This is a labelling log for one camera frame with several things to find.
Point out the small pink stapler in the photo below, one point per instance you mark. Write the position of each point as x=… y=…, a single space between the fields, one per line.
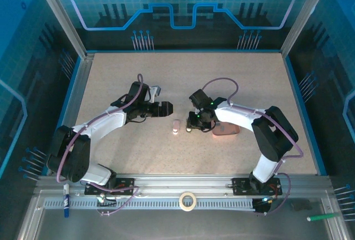
x=176 y=127

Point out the pink plastic tray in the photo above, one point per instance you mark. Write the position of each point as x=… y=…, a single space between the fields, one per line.
x=227 y=132

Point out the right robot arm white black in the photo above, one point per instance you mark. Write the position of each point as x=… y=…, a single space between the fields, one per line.
x=238 y=118

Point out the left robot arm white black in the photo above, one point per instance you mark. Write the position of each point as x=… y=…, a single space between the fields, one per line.
x=102 y=120

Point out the beige masking tape roll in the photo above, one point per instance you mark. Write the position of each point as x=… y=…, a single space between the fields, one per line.
x=180 y=201

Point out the blue table border trim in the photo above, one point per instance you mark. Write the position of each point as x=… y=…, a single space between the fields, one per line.
x=305 y=118

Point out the blue white marker pen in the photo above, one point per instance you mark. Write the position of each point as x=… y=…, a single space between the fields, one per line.
x=66 y=204

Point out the dark grey foam pad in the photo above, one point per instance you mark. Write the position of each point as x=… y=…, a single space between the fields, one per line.
x=302 y=205

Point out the green pen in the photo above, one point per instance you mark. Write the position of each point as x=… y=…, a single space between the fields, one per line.
x=321 y=217

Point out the aluminium mounting rail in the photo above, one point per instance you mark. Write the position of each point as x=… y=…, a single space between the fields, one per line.
x=180 y=180

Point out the aluminium side rail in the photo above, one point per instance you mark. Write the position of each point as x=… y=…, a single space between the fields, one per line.
x=79 y=84

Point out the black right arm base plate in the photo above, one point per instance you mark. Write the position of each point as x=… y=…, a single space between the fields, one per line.
x=238 y=187

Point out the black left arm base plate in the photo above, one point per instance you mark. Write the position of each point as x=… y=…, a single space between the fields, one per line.
x=126 y=186

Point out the aluminium frame post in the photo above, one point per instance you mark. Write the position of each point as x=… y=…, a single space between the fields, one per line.
x=305 y=15
x=61 y=15

